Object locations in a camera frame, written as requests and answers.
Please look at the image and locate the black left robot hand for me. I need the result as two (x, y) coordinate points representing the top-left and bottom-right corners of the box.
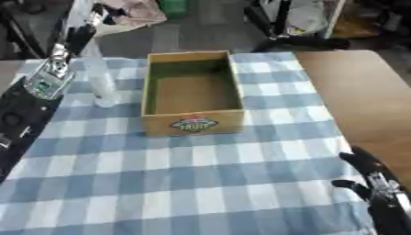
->
(48, 2), (108, 60)

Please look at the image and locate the black tripod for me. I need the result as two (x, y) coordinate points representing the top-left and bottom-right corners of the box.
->
(0, 0), (55, 60)

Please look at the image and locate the tan cardboard box green inside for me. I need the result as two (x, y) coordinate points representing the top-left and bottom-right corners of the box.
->
(139, 50), (248, 138)

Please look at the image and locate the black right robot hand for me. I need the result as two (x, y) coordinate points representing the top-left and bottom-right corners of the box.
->
(328, 145), (411, 235)

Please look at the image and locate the white plastic bag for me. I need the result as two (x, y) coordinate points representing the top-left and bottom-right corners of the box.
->
(94, 0), (169, 37)

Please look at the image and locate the clear plastic bottle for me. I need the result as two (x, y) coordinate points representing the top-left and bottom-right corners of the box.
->
(83, 39), (124, 108)

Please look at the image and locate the green container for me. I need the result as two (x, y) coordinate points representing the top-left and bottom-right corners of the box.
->
(157, 0), (192, 20)

